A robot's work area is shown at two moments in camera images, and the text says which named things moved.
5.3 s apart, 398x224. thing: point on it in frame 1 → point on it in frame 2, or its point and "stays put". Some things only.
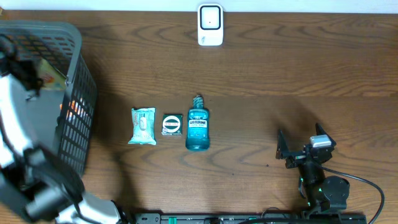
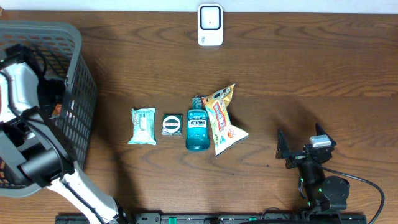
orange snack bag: [51, 78] → [225, 134]
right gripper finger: [282, 145] stays put
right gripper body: [296, 158] stays put
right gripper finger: [320, 131] stays put
